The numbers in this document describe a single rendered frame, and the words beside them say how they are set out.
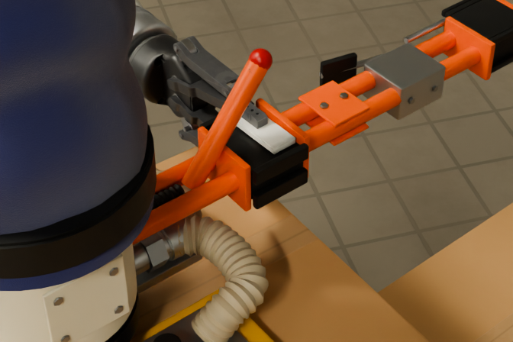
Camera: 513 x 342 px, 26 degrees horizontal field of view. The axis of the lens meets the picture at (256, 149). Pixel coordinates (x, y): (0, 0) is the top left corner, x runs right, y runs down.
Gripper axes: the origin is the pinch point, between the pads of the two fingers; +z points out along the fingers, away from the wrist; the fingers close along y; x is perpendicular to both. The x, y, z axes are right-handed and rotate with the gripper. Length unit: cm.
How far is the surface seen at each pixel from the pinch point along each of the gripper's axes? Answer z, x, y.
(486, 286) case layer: -8, -56, 66
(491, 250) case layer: -13, -63, 66
